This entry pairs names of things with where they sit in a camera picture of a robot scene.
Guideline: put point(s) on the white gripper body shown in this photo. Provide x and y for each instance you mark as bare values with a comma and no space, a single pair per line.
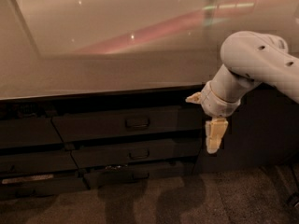
216,102

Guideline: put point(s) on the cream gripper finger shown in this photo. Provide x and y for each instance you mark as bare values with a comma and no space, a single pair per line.
215,130
194,98

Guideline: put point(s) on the dark drawer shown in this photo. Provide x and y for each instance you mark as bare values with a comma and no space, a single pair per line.
117,123
45,187
27,133
136,172
153,150
39,162

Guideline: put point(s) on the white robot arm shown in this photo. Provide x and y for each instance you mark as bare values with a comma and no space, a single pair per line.
248,60

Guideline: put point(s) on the dark right cabinet door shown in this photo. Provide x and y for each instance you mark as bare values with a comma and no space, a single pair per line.
264,130

